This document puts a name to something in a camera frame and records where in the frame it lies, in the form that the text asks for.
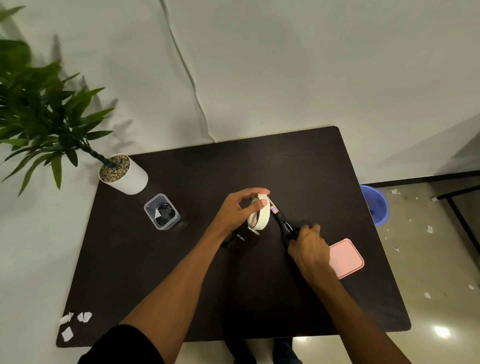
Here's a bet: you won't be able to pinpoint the black object under tape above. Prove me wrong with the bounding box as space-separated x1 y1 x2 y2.
220 232 260 251

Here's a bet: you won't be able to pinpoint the person's left hand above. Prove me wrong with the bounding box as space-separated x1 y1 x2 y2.
208 188 271 245

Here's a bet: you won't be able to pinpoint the black coiled cable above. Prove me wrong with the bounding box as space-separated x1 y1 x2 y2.
153 202 176 228

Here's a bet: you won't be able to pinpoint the clear plastic container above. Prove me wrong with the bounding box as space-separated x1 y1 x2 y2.
144 193 181 231

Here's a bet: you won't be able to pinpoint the scattered white paper bits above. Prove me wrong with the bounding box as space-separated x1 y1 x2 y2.
382 187 478 301

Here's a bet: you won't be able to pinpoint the blue plastic bucket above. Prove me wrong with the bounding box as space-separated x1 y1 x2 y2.
359 184 389 227

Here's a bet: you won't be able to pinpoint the cream masking tape roll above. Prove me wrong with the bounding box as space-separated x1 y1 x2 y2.
247 193 271 237

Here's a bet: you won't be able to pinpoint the pink rectangular lid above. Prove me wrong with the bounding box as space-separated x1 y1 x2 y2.
329 238 365 280

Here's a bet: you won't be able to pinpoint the person's left forearm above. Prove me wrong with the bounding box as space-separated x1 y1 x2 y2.
119 227 230 364

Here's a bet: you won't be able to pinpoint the person's right hand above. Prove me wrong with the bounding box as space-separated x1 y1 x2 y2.
287 224 333 286

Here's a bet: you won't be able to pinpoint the green plant in white pot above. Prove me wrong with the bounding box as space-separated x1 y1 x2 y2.
0 5 149 198

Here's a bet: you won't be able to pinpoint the person's legs in jeans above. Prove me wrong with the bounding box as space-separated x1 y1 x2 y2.
224 337 303 364

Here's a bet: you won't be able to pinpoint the white wall cable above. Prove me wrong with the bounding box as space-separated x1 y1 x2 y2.
159 0 218 144

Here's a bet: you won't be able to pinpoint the person's right forearm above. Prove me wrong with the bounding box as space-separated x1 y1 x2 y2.
310 271 412 364

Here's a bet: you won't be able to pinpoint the black scissors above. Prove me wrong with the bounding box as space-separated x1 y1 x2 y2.
267 196 313 249

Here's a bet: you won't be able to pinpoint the black metal table frame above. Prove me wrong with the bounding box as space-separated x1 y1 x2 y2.
431 183 480 270

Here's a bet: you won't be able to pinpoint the black sleeve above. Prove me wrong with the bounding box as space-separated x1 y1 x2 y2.
77 324 166 364

